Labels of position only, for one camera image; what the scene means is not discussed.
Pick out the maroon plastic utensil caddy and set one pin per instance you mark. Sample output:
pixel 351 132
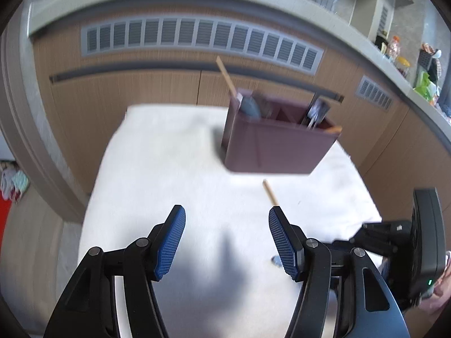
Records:
pixel 278 143

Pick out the orange-capped clear bottle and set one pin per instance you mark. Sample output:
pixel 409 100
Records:
pixel 393 49

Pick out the small grey vent grille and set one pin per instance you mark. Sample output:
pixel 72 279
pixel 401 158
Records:
pixel 373 93

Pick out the red door mat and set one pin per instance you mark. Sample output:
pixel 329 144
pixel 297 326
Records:
pixel 5 207

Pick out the black handled metal spoon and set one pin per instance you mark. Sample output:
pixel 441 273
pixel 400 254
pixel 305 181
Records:
pixel 312 111

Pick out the shoes on floor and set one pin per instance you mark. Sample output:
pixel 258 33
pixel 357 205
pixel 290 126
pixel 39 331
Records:
pixel 14 182

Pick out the red-filled glass jar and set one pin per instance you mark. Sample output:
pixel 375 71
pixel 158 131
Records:
pixel 403 66

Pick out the white ceramic spoon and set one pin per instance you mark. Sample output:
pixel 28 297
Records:
pixel 239 98

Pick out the green packaging on counter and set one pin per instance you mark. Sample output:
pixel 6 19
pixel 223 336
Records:
pixel 426 88

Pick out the wooden chopstick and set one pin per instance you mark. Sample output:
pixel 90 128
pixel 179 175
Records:
pixel 226 76
pixel 270 193

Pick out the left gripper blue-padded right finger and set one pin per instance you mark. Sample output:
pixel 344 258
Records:
pixel 365 305

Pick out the black utensil rack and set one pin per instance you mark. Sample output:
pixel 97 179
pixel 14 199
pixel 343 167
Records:
pixel 429 60

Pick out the long grey vent grille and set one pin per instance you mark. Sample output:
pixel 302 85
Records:
pixel 201 32

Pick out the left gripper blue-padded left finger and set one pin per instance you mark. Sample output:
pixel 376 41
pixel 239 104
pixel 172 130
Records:
pixel 87 306

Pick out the small white round spoon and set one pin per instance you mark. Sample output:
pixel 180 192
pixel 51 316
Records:
pixel 321 114

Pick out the grey-blue plastic spoon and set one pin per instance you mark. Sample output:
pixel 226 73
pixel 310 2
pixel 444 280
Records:
pixel 250 107

